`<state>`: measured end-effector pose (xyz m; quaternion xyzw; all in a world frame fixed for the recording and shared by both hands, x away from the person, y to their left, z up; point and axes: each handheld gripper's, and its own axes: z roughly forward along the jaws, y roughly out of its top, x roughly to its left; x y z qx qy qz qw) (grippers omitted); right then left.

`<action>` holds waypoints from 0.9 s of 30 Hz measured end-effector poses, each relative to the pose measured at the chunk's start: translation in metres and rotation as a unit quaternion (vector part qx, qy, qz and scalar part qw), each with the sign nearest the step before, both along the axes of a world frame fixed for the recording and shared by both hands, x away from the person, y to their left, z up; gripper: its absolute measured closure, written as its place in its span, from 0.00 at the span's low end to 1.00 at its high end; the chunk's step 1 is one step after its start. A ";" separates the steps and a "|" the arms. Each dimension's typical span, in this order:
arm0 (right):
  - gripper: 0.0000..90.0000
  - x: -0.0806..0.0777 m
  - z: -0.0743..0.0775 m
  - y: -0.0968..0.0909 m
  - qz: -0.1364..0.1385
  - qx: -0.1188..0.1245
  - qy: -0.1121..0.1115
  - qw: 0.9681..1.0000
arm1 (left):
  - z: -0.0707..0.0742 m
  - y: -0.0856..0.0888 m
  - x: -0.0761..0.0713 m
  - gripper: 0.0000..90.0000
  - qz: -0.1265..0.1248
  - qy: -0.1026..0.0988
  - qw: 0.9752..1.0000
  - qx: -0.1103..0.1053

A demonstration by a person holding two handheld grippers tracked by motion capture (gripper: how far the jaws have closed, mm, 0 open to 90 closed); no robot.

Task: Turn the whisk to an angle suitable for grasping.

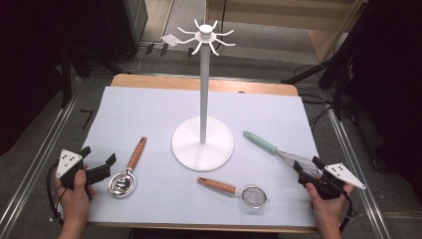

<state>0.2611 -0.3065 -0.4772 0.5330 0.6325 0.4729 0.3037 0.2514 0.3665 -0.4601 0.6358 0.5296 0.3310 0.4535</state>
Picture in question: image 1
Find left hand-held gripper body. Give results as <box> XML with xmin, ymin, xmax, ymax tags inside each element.
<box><xmin>56</xmin><ymin>148</ymin><xmax>101</xmax><ymax>191</ymax></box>

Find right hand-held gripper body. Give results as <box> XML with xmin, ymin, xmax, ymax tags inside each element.
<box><xmin>314</xmin><ymin>162</ymin><xmax>367</xmax><ymax>201</ymax></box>

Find wooden-handled steel egg separator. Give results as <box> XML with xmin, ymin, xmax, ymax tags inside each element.
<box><xmin>107</xmin><ymin>135</ymin><xmax>148</xmax><ymax>199</ymax></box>

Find green-handled wire whisk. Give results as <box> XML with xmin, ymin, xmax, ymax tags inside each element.
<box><xmin>243</xmin><ymin>130</ymin><xmax>324</xmax><ymax>177</ymax></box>

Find wooden-handled mesh strainer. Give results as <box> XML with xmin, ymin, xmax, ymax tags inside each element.
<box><xmin>196</xmin><ymin>176</ymin><xmax>271</xmax><ymax>210</ymax></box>

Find white utensil rack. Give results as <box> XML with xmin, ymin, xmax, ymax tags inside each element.
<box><xmin>171</xmin><ymin>18</ymin><xmax>237</xmax><ymax>172</ymax></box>

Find person's right hand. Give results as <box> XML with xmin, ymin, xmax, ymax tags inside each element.
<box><xmin>306</xmin><ymin>182</ymin><xmax>354</xmax><ymax>229</ymax></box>

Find person's left hand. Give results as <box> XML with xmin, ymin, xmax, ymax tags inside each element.
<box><xmin>54</xmin><ymin>168</ymin><xmax>97</xmax><ymax>225</ymax></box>

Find white paper sheet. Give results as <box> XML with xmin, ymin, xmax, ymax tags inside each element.
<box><xmin>49</xmin><ymin>86</ymin><xmax>341</xmax><ymax>229</ymax></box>

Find black tripod stand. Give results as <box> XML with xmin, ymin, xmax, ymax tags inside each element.
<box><xmin>59</xmin><ymin>43</ymin><xmax>131</xmax><ymax>110</ymax></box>
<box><xmin>281</xmin><ymin>0</ymin><xmax>377</xmax><ymax>121</ymax></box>

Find dark cabinet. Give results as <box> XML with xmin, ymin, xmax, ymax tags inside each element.
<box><xmin>101</xmin><ymin>0</ymin><xmax>149</xmax><ymax>63</ymax></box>

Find white paper scrap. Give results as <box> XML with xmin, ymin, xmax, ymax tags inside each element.
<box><xmin>161</xmin><ymin>33</ymin><xmax>182</xmax><ymax>48</ymax></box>

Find metal floor rail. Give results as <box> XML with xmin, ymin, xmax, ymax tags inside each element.
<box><xmin>322</xmin><ymin>99</ymin><xmax>392</xmax><ymax>239</ymax></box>
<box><xmin>0</xmin><ymin>76</ymin><xmax>84</xmax><ymax>235</ymax></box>

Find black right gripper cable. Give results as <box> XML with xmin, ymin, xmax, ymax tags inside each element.
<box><xmin>337</xmin><ymin>188</ymin><xmax>358</xmax><ymax>233</ymax></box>

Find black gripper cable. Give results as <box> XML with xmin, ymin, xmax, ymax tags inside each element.
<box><xmin>46</xmin><ymin>162</ymin><xmax>66</xmax><ymax>227</ymax></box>
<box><xmin>337</xmin><ymin>188</ymin><xmax>358</xmax><ymax>233</ymax></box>

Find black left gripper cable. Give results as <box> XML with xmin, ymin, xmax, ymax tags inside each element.
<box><xmin>46</xmin><ymin>162</ymin><xmax>66</xmax><ymax>227</ymax></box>

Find black floor cables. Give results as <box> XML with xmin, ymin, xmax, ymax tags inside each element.
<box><xmin>293</xmin><ymin>64</ymin><xmax>334</xmax><ymax>133</ymax></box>

